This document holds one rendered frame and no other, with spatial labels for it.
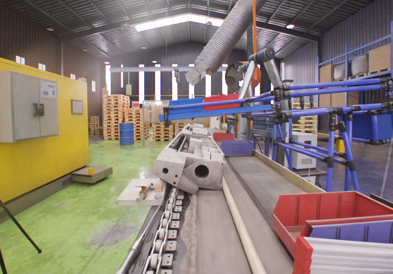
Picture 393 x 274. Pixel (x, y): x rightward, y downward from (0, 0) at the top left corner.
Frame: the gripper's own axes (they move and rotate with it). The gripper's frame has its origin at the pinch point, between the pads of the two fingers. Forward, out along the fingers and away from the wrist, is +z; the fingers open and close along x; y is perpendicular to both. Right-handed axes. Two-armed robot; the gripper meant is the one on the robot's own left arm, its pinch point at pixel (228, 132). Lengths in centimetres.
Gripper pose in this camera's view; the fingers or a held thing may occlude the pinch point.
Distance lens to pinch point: 226.0
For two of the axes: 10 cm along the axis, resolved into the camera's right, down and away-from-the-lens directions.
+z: -1.7, 9.9, -0.1
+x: 0.7, 0.1, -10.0
